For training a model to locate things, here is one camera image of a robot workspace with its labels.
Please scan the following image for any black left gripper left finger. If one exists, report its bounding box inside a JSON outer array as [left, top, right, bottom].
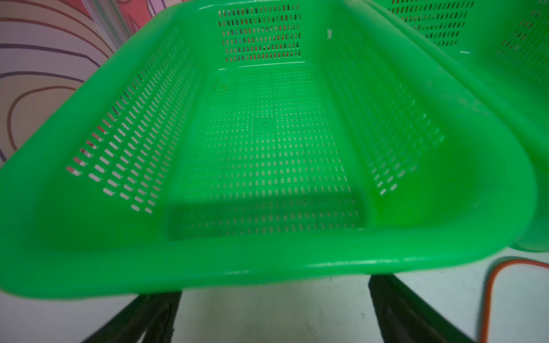
[[85, 292, 182, 342]]

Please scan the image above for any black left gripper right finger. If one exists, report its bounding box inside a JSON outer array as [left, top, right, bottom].
[[368, 274, 473, 342]]

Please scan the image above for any red orange cable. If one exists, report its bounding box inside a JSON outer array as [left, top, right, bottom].
[[479, 258, 549, 343]]

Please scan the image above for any left green plastic basket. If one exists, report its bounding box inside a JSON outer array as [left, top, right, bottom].
[[1, 1, 537, 299]]

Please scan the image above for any green plastic basket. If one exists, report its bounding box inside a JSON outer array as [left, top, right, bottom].
[[371, 1, 548, 252], [1, 1, 537, 299]]

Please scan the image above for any middle green plastic basket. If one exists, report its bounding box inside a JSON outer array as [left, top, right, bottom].
[[371, 1, 548, 252]]

